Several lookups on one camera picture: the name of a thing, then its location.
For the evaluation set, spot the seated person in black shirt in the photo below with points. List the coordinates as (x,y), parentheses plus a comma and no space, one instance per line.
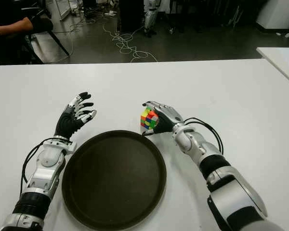
(7,26)

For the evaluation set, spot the white cabinet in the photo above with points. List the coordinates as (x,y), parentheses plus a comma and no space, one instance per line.
(277,14)

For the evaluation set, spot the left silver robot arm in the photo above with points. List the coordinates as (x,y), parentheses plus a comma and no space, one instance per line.
(45,163)

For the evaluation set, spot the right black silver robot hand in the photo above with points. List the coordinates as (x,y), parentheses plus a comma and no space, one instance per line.
(167,118)

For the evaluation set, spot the white side table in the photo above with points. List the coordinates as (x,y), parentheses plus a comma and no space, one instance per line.
(283,62)

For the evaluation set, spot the dark brown round plate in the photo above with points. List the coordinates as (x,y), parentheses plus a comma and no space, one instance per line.
(114,180)

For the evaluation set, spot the white paper scrap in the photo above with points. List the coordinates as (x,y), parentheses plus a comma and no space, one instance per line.
(287,35)

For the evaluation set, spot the black cabinet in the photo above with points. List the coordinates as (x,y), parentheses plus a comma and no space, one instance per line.
(131,14)

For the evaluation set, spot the grey metal frame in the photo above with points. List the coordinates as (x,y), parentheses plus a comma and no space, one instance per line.
(236,15)

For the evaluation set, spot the multicoloured Rubik's cube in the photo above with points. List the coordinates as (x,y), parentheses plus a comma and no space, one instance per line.
(148,119)

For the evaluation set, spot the white board panel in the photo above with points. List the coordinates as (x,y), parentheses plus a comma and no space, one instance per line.
(65,9)

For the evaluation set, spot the white power strip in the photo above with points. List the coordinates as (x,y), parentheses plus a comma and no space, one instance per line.
(110,13)

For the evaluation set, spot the black chair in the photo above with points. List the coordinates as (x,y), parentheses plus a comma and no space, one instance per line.
(44,24)

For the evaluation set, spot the silver humanoid robot legs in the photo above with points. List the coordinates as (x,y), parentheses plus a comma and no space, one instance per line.
(149,16)

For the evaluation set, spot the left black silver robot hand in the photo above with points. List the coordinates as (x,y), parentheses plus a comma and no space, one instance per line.
(67,122)

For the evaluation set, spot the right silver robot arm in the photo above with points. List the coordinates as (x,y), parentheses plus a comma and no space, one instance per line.
(207,156)

